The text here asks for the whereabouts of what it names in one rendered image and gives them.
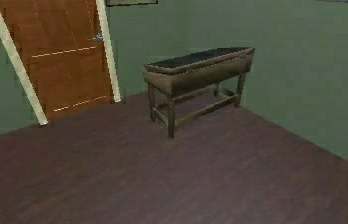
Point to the dark framed wall picture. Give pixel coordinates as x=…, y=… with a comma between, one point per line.
x=130, y=2

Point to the brown wooden bench table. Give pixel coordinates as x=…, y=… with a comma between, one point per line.
x=195, y=71

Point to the brown wooden room door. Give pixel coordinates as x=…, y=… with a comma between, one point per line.
x=62, y=66

